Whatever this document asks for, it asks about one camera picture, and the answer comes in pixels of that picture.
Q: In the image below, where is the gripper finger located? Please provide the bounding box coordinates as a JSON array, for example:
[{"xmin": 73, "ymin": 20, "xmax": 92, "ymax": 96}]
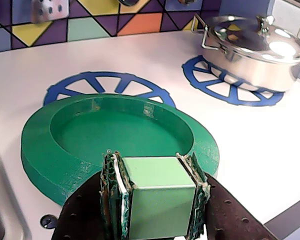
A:
[
  {"xmin": 175, "ymin": 151, "xmax": 279, "ymax": 240},
  {"xmin": 51, "ymin": 149, "xmax": 134, "ymax": 240}
]

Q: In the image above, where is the green round plate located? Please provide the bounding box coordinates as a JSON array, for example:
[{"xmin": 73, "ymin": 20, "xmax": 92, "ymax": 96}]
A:
[{"xmin": 20, "ymin": 93, "xmax": 220, "ymax": 240}]

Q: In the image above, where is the steel pot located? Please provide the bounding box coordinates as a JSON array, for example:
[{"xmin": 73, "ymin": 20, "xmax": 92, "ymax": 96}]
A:
[{"xmin": 192, "ymin": 13, "xmax": 300, "ymax": 93}]

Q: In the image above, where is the steel ladle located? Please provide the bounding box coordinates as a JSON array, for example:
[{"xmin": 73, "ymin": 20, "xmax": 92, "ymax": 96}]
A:
[{"xmin": 116, "ymin": 0, "xmax": 139, "ymax": 7}]

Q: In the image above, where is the blue toy kitchen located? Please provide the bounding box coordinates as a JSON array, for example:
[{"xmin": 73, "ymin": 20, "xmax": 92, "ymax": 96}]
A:
[{"xmin": 0, "ymin": 0, "xmax": 300, "ymax": 240}]

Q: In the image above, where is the blue burner print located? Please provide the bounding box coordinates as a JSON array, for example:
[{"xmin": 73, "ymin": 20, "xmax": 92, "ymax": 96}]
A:
[
  {"xmin": 42, "ymin": 70, "xmax": 177, "ymax": 110},
  {"xmin": 181, "ymin": 54, "xmax": 285, "ymax": 107}
]

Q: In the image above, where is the steel pot lid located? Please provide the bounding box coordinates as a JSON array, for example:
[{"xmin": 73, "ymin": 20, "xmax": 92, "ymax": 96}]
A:
[{"xmin": 205, "ymin": 14, "xmax": 300, "ymax": 61}]

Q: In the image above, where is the metal toy sink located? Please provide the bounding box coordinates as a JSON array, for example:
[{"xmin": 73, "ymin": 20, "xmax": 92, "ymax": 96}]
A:
[{"xmin": 0, "ymin": 133, "xmax": 33, "ymax": 240}]

